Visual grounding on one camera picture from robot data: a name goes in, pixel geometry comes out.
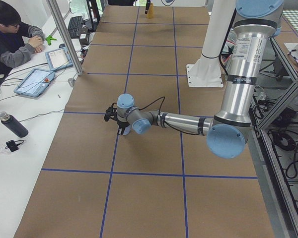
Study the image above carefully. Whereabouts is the seated person in grey hoodie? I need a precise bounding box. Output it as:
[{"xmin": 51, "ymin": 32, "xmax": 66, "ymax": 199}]
[{"xmin": 0, "ymin": 0, "xmax": 45, "ymax": 77}]

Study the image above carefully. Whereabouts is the white central column stand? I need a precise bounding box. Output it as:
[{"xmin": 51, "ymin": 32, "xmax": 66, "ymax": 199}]
[{"xmin": 187, "ymin": 0, "xmax": 236, "ymax": 87}]

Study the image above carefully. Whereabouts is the green clamp tool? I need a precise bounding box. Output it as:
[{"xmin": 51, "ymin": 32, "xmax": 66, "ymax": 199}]
[{"xmin": 45, "ymin": 35, "xmax": 57, "ymax": 46}]

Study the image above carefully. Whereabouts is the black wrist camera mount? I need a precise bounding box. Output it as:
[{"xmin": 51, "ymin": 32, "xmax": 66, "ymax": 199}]
[{"xmin": 104, "ymin": 103, "xmax": 117, "ymax": 122}]

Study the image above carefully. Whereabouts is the small black pouch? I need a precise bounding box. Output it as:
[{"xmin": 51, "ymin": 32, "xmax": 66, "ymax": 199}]
[{"xmin": 5, "ymin": 140, "xmax": 24, "ymax": 152}]

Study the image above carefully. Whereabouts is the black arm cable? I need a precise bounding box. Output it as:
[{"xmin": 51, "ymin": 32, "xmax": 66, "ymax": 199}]
[{"xmin": 136, "ymin": 96, "xmax": 166, "ymax": 117}]

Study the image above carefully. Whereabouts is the black keyboard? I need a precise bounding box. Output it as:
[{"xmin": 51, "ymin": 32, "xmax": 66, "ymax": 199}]
[{"xmin": 68, "ymin": 16, "xmax": 83, "ymax": 39}]

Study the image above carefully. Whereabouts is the yellow-brown wooden cup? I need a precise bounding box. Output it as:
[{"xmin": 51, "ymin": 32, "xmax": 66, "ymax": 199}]
[{"xmin": 146, "ymin": 3, "xmax": 154, "ymax": 19}]

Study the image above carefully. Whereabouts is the dark water bottle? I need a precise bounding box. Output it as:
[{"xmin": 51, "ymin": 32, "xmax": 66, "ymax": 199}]
[{"xmin": 0, "ymin": 112, "xmax": 28, "ymax": 138}]

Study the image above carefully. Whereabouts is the far blue teach pendant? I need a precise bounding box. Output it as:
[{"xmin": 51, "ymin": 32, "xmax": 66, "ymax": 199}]
[{"xmin": 45, "ymin": 47, "xmax": 73, "ymax": 71}]

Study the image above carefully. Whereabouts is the near blue teach pendant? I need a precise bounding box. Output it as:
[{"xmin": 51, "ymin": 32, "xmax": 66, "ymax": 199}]
[{"xmin": 14, "ymin": 68, "xmax": 55, "ymax": 98}]

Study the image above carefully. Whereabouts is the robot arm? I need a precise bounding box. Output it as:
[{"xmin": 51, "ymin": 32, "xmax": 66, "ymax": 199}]
[{"xmin": 114, "ymin": 0, "xmax": 284, "ymax": 159}]

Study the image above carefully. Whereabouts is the small black box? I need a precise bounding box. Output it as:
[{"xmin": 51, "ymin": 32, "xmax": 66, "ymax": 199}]
[{"xmin": 79, "ymin": 33, "xmax": 89, "ymax": 46}]

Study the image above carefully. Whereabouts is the blue teach pendant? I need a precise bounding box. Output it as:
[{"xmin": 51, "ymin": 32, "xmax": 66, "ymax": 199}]
[
  {"xmin": 14, "ymin": 68, "xmax": 55, "ymax": 98},
  {"xmin": 45, "ymin": 47, "xmax": 73, "ymax": 71}
]

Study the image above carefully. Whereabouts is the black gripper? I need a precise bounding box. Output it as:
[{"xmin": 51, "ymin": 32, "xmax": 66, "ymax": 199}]
[
  {"xmin": 117, "ymin": 120, "xmax": 129, "ymax": 135},
  {"xmin": 145, "ymin": 0, "xmax": 150, "ymax": 14}
]

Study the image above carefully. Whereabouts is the light blue cup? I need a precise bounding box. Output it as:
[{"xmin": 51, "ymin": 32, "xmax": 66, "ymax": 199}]
[{"xmin": 122, "ymin": 125, "xmax": 131, "ymax": 135}]

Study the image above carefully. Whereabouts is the aluminium frame post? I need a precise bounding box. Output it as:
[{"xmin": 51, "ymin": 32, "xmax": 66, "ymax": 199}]
[{"xmin": 46, "ymin": 0, "xmax": 83, "ymax": 76}]

